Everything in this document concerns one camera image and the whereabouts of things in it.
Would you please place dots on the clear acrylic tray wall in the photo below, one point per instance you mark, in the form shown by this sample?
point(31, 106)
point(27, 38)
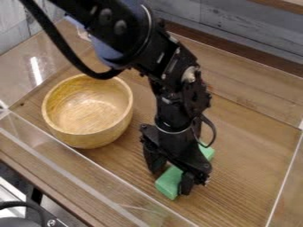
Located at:
point(95, 196)

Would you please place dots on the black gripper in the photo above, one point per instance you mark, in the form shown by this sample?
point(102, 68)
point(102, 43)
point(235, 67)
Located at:
point(178, 149)

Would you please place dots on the green rectangular block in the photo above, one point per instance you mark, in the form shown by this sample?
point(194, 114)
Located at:
point(167, 183)

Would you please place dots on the brown wooden bowl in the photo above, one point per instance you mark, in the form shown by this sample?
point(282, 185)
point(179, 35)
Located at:
point(89, 111)

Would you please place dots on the black metal stand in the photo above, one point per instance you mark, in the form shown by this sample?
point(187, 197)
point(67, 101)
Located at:
point(10, 194)

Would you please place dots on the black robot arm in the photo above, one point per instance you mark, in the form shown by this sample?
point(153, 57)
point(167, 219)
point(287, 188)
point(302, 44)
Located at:
point(131, 41)

